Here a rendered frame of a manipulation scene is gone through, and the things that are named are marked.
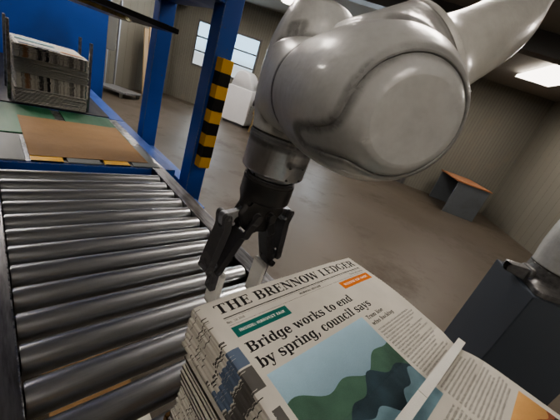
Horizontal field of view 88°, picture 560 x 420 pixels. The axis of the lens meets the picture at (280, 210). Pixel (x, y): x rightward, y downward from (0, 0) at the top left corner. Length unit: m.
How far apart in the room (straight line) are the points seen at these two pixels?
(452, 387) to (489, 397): 0.04
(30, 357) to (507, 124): 8.95
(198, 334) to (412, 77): 0.27
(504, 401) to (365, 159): 0.32
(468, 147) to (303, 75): 8.58
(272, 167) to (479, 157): 8.59
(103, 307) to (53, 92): 1.43
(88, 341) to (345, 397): 0.42
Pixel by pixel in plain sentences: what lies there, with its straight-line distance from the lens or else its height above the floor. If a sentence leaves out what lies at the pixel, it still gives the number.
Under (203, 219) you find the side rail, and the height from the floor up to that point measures 0.80.
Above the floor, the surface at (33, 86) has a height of 0.88.
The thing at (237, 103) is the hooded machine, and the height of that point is 0.53.
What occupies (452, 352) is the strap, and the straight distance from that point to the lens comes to 0.43.
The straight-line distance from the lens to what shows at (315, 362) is 0.31.
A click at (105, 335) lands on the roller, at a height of 0.79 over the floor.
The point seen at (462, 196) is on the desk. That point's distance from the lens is 7.26.
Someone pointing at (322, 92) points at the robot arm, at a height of 1.25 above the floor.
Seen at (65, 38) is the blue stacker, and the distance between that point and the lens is 3.49.
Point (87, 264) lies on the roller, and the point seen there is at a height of 0.79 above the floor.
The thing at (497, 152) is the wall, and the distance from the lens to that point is 8.99.
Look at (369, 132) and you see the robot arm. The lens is 0.18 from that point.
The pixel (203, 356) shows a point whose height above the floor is 0.99.
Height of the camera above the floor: 1.25
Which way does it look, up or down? 22 degrees down
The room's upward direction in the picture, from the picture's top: 20 degrees clockwise
